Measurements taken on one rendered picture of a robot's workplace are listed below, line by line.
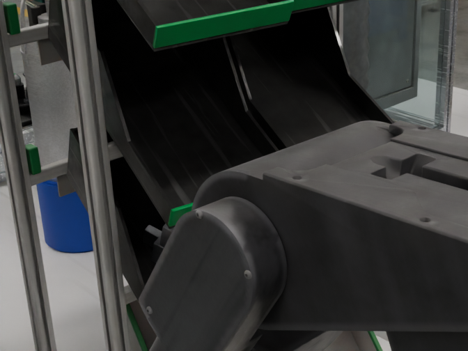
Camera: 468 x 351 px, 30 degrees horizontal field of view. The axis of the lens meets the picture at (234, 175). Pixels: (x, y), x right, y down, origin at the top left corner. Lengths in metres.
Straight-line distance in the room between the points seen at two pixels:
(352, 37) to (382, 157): 1.57
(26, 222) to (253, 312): 0.74
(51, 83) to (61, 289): 0.38
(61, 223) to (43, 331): 0.68
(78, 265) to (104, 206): 0.88
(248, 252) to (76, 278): 1.41
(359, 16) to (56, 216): 0.74
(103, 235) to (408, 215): 0.62
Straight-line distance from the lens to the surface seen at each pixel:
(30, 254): 1.03
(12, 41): 0.95
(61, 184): 1.04
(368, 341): 1.08
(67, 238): 1.75
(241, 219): 0.28
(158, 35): 0.70
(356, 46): 1.88
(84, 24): 0.79
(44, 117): 1.67
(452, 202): 0.26
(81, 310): 1.58
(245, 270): 0.28
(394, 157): 0.30
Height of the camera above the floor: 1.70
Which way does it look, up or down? 24 degrees down
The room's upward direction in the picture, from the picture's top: 3 degrees counter-clockwise
